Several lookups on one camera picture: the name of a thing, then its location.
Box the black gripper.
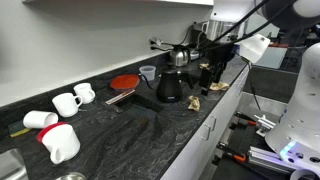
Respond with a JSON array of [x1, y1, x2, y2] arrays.
[[199, 44, 235, 96]]

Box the brown paper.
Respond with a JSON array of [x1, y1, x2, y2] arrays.
[[209, 82, 230, 91], [188, 96, 200, 112], [199, 63, 209, 69]]

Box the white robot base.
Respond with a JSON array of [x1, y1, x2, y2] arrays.
[[265, 43, 320, 175]]

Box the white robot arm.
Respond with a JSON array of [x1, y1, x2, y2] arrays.
[[199, 0, 320, 95]]

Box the stainless steel carafe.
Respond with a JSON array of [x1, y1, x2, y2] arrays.
[[169, 46, 190, 67]]

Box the black gooseneck kettle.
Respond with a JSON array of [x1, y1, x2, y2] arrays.
[[138, 68, 195, 104]]

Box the clear plastic cup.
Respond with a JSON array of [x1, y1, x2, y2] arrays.
[[139, 65, 156, 81]]

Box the orange black clamp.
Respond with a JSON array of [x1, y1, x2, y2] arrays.
[[212, 142, 246, 165]]

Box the red plastic lid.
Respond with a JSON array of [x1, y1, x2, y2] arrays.
[[110, 74, 140, 92]]

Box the black perforated cart board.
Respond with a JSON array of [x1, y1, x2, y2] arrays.
[[212, 111, 289, 180]]

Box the aluminium extrusion bar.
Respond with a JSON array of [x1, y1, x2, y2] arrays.
[[248, 146, 295, 174]]

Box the white mug upright far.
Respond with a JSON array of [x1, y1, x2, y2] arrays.
[[74, 83, 96, 104]]

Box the white mug upright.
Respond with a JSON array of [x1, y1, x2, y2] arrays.
[[52, 93, 83, 117], [74, 83, 96, 104]]

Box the white mug upright near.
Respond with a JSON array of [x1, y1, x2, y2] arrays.
[[52, 93, 83, 117]]

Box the white cup red band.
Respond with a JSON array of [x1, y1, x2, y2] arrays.
[[37, 122, 81, 164]]

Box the metal pour-over dripper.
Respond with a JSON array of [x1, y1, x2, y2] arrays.
[[55, 172, 87, 180]]

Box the white mug lying down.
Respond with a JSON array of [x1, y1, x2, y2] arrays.
[[23, 110, 58, 129]]

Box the green yellow sponge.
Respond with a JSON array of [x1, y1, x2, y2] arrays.
[[8, 121, 30, 138]]

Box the steel sink basin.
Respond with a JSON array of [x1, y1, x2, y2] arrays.
[[0, 148, 29, 180]]

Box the right cabinet door handle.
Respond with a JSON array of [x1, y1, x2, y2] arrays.
[[209, 115, 217, 131]]

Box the cabinet door handle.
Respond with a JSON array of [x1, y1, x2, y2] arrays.
[[209, 115, 217, 131], [200, 123, 211, 141]]

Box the black power cable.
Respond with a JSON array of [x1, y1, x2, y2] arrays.
[[150, 24, 201, 53]]

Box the wall power outlet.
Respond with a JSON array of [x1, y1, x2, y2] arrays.
[[149, 37, 162, 48]]

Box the left cabinet door handle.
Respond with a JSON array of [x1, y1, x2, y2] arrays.
[[200, 123, 211, 141]]

